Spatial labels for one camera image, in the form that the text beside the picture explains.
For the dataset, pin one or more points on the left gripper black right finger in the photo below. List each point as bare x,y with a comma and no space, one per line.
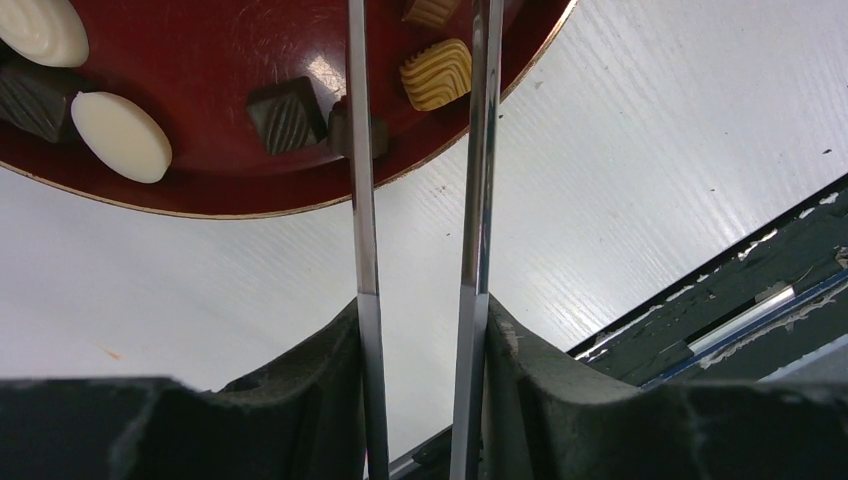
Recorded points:
549,416

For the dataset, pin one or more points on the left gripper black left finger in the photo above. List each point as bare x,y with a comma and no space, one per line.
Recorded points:
300,416

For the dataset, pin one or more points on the red round plate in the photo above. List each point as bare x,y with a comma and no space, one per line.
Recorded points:
191,66

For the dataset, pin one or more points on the dark ridged square chocolate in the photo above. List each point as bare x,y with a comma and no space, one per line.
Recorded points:
286,115

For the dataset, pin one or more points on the white oval chocolate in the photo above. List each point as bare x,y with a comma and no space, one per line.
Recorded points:
122,136

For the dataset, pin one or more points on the yellow ridged chocolate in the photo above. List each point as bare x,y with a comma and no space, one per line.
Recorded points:
437,75

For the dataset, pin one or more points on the caramel chocolate piece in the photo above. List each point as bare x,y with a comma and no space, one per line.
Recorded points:
434,14

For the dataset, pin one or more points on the dark ridged chocolate at edge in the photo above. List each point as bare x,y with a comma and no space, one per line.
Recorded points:
37,99

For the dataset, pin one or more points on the white swirl chocolate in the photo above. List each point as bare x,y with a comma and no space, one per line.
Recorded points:
48,33

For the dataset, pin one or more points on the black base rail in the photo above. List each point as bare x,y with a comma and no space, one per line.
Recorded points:
771,308

